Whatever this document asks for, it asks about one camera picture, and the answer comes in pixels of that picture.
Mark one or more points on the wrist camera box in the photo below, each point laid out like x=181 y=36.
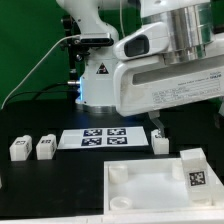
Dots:
x=148 y=40

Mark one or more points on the white square tabletop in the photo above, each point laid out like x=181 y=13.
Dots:
x=152 y=185

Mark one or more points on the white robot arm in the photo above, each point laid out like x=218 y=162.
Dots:
x=191 y=29

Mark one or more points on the black camera on stand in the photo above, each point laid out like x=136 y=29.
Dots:
x=78 y=51

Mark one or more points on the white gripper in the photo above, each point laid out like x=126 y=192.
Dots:
x=148 y=85

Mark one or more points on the white sheet with markers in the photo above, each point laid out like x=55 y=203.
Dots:
x=102 y=137

